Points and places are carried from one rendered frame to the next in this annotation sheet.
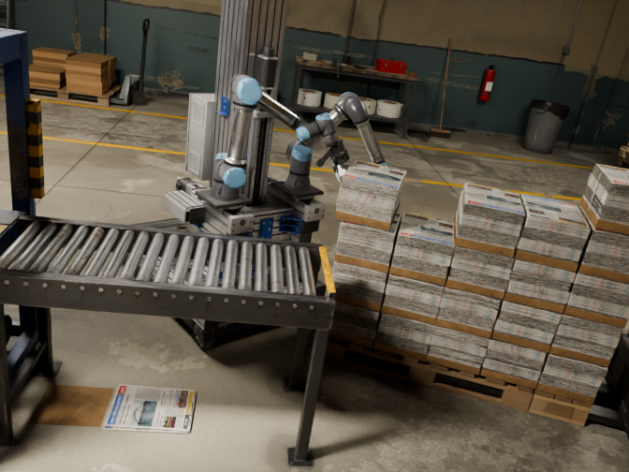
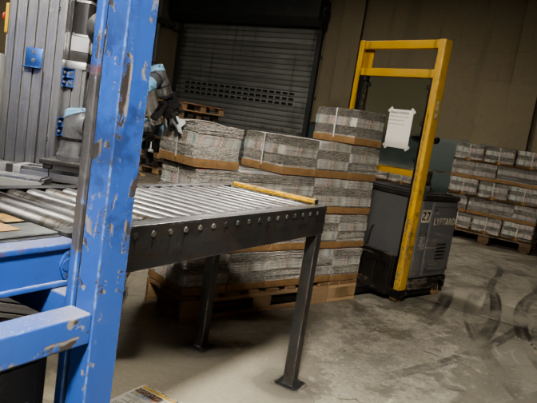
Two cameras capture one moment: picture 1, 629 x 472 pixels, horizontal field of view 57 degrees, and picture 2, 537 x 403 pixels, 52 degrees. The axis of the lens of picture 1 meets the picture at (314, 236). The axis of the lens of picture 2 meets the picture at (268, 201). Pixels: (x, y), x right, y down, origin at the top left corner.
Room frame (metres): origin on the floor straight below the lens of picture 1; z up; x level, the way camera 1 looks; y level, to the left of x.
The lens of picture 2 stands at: (0.72, 1.86, 1.09)
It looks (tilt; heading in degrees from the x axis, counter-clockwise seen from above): 8 degrees down; 308
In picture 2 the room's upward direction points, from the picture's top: 9 degrees clockwise
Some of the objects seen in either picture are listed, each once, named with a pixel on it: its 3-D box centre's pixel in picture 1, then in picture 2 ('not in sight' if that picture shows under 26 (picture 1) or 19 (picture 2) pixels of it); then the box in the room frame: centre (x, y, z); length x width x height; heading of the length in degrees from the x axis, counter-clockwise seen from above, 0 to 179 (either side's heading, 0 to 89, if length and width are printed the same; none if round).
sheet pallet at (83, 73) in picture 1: (71, 75); not in sight; (8.13, 3.70, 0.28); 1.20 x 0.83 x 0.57; 98
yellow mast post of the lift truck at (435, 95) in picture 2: not in sight; (419, 168); (2.31, -1.81, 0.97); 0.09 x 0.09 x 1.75; 80
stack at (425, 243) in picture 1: (437, 302); (251, 236); (2.83, -0.72, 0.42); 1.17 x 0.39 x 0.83; 80
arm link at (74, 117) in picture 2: (226, 166); (79, 122); (2.88, 0.50, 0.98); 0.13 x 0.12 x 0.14; 26
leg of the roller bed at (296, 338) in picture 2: (311, 395); (301, 309); (1.98, -0.09, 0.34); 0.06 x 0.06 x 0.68; 8
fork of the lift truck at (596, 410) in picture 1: (522, 394); (316, 292); (2.62, -1.24, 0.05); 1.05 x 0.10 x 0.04; 80
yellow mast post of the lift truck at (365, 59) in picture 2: not in sight; (348, 155); (2.96, -1.92, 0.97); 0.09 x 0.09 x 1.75; 80
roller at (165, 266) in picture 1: (167, 260); (172, 205); (2.13, 0.59, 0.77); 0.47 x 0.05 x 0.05; 8
